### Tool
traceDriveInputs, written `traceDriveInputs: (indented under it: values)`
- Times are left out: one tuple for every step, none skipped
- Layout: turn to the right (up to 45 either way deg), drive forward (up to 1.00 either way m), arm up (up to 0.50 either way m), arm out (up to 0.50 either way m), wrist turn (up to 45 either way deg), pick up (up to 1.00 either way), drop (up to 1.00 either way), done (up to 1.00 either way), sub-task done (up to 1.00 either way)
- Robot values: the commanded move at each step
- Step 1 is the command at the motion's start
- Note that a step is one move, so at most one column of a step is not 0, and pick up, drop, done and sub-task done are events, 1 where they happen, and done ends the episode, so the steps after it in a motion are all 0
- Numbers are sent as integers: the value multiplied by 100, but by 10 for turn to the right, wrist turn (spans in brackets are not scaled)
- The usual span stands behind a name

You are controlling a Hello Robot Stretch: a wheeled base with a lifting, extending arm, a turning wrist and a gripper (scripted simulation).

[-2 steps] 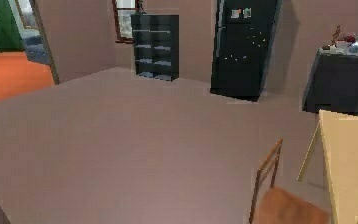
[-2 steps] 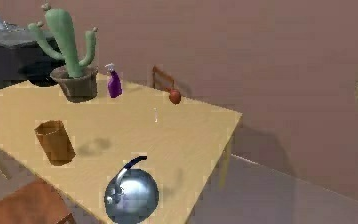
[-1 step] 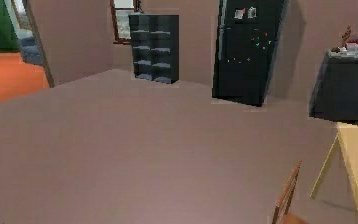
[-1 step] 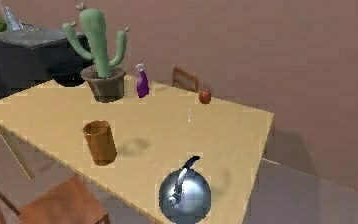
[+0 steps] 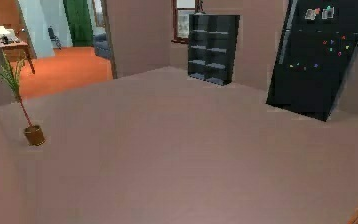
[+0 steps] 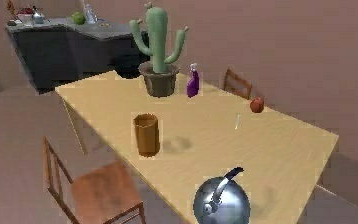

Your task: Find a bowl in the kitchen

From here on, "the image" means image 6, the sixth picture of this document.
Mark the light wooden table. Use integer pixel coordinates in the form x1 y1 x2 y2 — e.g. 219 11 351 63
54 69 340 224

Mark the silver kettle with black handle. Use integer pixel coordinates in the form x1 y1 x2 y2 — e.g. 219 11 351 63
192 166 252 224

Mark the brown wooden chair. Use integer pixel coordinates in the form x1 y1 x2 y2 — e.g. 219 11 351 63
41 135 147 224
222 67 254 101

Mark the small silver kettle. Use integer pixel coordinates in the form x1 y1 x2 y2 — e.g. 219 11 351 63
31 5 46 25

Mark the dark grey kitchen counter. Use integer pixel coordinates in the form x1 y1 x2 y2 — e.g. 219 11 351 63
5 16 151 95

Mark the purple spray bottle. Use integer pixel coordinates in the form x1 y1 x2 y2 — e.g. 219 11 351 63
186 62 201 99

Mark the green lettuce head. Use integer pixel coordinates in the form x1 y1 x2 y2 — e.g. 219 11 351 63
71 11 87 26

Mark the clear glass bottle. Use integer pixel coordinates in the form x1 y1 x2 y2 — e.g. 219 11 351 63
83 3 98 25

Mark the dark brown plant pot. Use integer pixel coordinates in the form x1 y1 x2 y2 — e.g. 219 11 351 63
137 60 181 98

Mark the red apple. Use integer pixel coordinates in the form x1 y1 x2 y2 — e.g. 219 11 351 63
249 96 266 114

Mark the green cactus plant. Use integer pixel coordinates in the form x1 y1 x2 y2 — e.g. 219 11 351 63
128 1 190 74

